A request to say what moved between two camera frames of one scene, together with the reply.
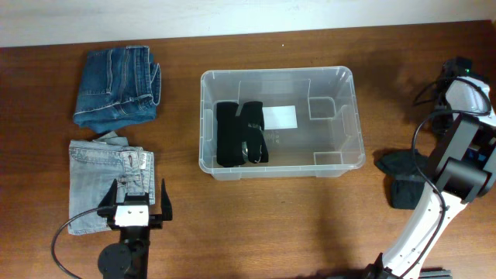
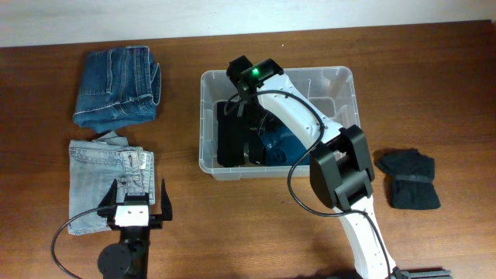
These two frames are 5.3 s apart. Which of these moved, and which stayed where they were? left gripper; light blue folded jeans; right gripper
Moved: right gripper
Stayed: left gripper; light blue folded jeans
